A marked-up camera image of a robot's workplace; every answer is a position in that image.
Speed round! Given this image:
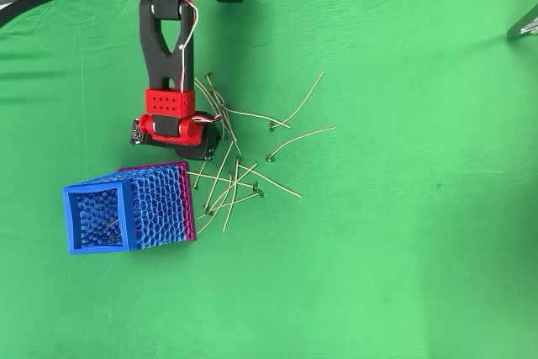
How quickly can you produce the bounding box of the chrome stand pole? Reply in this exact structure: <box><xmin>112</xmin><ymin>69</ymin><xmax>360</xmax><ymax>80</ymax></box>
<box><xmin>506</xmin><ymin>5</ymin><xmax>538</xmax><ymax>39</ymax></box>

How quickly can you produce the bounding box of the small gripper camera with mount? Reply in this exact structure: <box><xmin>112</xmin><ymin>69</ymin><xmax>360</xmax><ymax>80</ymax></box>
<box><xmin>129</xmin><ymin>118</ymin><xmax>147</xmax><ymax>146</ymax></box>

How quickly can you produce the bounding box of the green table cloth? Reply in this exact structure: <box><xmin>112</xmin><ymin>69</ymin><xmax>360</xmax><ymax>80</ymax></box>
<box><xmin>0</xmin><ymin>0</ymin><xmax>538</xmax><ymax>359</ymax></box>

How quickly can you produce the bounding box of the cream candle wick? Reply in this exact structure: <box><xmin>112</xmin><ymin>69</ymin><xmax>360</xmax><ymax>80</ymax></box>
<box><xmin>195</xmin><ymin>170</ymin><xmax>235</xmax><ymax>235</ymax></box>
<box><xmin>265</xmin><ymin>125</ymin><xmax>339</xmax><ymax>164</ymax></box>
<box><xmin>103</xmin><ymin>218</ymin><xmax>122</xmax><ymax>243</ymax></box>
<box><xmin>267</xmin><ymin>71</ymin><xmax>325</xmax><ymax>131</ymax></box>
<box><xmin>204</xmin><ymin>71</ymin><xmax>244</xmax><ymax>156</ymax></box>
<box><xmin>219</xmin><ymin>100</ymin><xmax>293</xmax><ymax>129</ymax></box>
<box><xmin>221</xmin><ymin>156</ymin><xmax>243</xmax><ymax>233</ymax></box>
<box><xmin>193</xmin><ymin>77</ymin><xmax>226</xmax><ymax>127</ymax></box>
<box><xmin>196</xmin><ymin>188</ymin><xmax>266</xmax><ymax>221</ymax></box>
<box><xmin>186</xmin><ymin>171</ymin><xmax>261</xmax><ymax>190</ymax></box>
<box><xmin>203</xmin><ymin>160</ymin><xmax>260</xmax><ymax>217</ymax></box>
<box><xmin>192</xmin><ymin>140</ymin><xmax>235</xmax><ymax>190</ymax></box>
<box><xmin>241</xmin><ymin>163</ymin><xmax>304</xmax><ymax>199</ymax></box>

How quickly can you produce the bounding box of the blue and magenta mesh basket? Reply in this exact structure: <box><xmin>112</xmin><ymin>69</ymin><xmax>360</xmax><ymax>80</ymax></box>
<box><xmin>61</xmin><ymin>160</ymin><xmax>198</xmax><ymax>256</ymax></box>

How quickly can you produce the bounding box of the red and white servo cable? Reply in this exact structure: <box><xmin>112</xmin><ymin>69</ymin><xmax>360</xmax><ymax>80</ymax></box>
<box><xmin>178</xmin><ymin>0</ymin><xmax>199</xmax><ymax>93</ymax></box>

